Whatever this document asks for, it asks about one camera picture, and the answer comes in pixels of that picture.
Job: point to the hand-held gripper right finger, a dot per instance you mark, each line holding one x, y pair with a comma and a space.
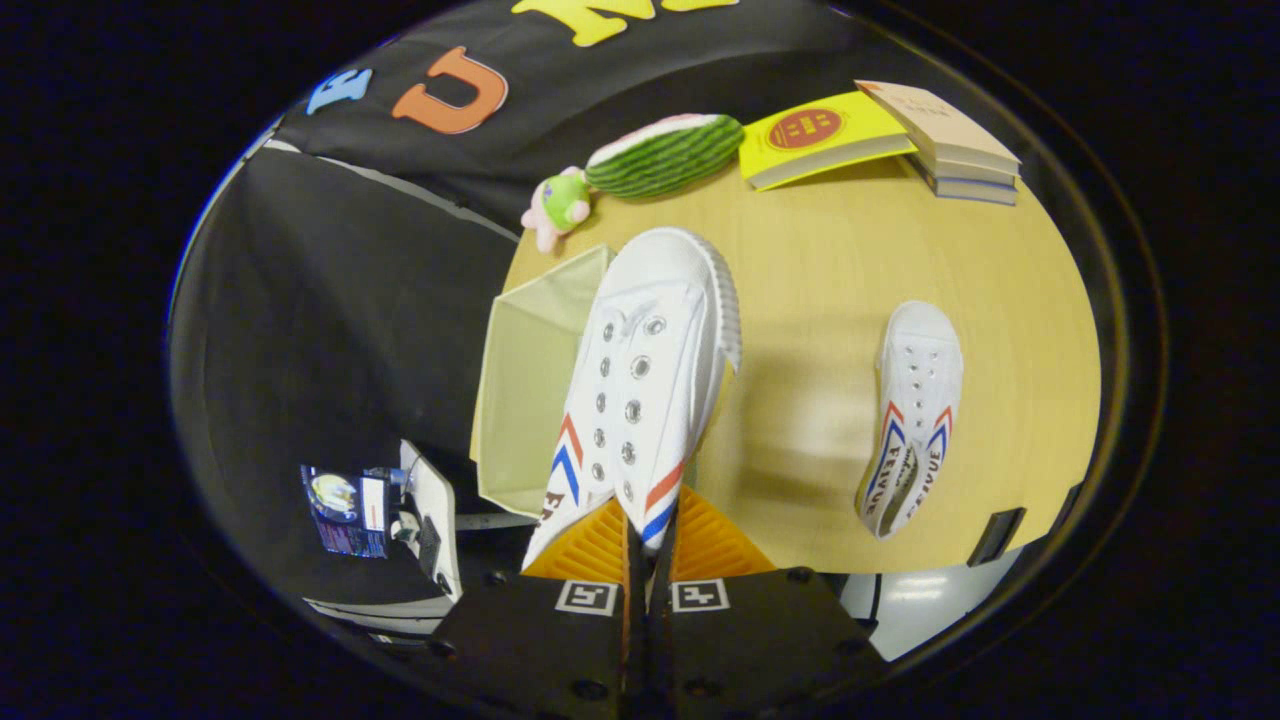
760, 640

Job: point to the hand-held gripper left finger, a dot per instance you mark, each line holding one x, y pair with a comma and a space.
530, 640

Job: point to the beige fabric storage box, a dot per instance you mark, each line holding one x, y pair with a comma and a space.
530, 380

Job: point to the white canvas shoe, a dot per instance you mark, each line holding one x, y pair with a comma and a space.
650, 340
920, 370

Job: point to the small black block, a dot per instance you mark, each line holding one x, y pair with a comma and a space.
995, 538

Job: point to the pink and green plush toy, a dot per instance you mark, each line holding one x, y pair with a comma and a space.
563, 200

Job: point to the watermelon slice plush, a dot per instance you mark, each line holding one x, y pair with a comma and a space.
665, 160

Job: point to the grey book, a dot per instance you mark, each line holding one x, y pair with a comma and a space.
975, 190

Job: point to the yellow book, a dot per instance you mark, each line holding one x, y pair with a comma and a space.
810, 130

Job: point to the beige book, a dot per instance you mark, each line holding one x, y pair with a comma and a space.
940, 120

